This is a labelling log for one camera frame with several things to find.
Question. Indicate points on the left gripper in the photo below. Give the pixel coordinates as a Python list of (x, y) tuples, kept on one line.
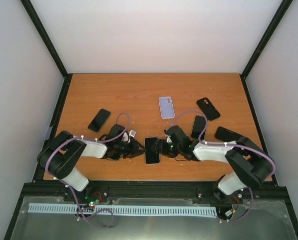
[(134, 151)]

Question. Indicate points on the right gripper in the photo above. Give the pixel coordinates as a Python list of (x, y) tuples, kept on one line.
[(161, 148)]

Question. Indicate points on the black phone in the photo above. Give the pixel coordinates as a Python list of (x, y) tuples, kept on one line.
[(226, 135), (113, 156), (99, 120), (150, 157), (198, 126)]

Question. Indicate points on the lilac phone case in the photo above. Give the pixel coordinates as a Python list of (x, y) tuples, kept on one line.
[(166, 107)]

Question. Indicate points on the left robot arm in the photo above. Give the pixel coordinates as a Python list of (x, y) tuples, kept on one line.
[(60, 156)]

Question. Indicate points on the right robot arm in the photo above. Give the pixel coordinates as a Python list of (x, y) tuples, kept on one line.
[(250, 165)]

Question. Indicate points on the black phone case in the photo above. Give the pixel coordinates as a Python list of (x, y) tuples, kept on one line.
[(208, 109)]

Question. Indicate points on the small circuit board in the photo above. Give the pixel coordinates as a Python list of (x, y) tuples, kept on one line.
[(94, 199)]

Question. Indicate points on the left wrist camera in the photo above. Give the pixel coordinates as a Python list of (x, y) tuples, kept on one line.
[(128, 136)]

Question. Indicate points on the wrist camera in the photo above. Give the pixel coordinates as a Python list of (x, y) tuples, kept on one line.
[(167, 133), (128, 136)]

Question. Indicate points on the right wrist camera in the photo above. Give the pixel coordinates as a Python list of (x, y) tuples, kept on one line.
[(167, 133)]

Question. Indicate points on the black aluminium front rail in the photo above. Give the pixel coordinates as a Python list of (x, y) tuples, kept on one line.
[(198, 191)]

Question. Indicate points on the light blue cable duct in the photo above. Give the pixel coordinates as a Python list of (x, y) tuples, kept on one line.
[(125, 210)]

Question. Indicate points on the right black frame post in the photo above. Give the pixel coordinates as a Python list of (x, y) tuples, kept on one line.
[(275, 21)]

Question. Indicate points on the black frame post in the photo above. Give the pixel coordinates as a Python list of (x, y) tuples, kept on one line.
[(28, 6), (275, 21)]

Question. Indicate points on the left black frame post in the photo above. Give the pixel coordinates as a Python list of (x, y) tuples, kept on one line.
[(28, 6)]

